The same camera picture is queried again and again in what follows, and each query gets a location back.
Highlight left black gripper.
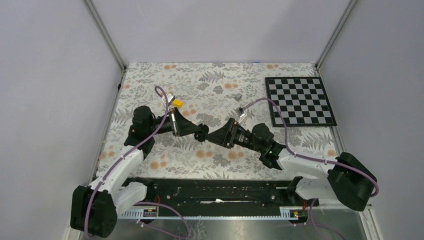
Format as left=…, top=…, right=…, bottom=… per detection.
left=147, top=107, right=201, bottom=137

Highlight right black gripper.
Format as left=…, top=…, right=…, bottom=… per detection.
left=204, top=118, right=264, bottom=154

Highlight black earbud charging case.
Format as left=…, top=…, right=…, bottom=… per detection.
left=193, top=123, right=209, bottom=142

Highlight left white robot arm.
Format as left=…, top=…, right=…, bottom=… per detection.
left=70, top=105, right=209, bottom=238

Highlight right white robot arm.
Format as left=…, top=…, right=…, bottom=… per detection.
left=204, top=118, right=377, bottom=212

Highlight yellow block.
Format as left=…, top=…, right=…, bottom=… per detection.
left=172, top=99, right=184, bottom=108

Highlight floral table mat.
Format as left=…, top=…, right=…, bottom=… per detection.
left=96, top=62, right=345, bottom=181

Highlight small grey block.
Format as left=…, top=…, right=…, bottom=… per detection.
left=234, top=93, right=243, bottom=102

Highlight black white checkerboard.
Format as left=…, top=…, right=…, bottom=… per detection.
left=264, top=77, right=337, bottom=127

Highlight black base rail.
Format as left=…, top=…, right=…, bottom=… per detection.
left=122, top=177, right=320, bottom=220

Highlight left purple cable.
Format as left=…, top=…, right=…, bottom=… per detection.
left=83, top=86, right=191, bottom=240

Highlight purple cable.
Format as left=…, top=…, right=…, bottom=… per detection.
left=83, top=86, right=191, bottom=240
left=241, top=97, right=380, bottom=240

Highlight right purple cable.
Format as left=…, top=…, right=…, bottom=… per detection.
left=241, top=97, right=380, bottom=240

